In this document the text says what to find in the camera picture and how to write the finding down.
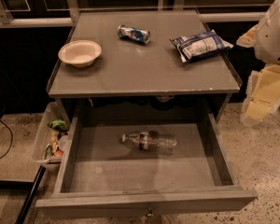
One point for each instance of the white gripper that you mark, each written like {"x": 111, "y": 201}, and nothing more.
{"x": 272, "y": 37}

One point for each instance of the clear plastic water bottle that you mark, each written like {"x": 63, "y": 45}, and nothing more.
{"x": 149, "y": 141}

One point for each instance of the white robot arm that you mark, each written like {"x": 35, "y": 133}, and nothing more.
{"x": 263, "y": 87}

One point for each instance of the open grey top drawer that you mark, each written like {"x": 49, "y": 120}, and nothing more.
{"x": 99, "y": 177}

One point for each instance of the blue white chip bag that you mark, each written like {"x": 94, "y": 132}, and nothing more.
{"x": 200, "y": 46}

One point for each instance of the crushed blue soda can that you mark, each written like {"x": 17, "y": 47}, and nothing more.
{"x": 134, "y": 34}

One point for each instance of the grey wooden cabinet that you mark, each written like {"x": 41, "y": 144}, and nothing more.
{"x": 128, "y": 68}

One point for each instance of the white paper bowl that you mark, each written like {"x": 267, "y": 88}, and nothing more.
{"x": 80, "y": 53}

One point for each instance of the green crumpled item in bin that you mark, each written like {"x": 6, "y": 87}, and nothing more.
{"x": 58, "y": 125}

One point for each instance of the clear plastic storage bin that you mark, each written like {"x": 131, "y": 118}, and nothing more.
{"x": 49, "y": 144}

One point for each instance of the black floor bar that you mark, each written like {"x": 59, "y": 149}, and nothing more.
{"x": 29, "y": 188}

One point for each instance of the metal drawer handle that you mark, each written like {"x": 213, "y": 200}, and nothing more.
{"x": 149, "y": 212}

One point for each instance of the metal railing frame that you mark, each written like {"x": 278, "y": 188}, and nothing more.
{"x": 36, "y": 12}

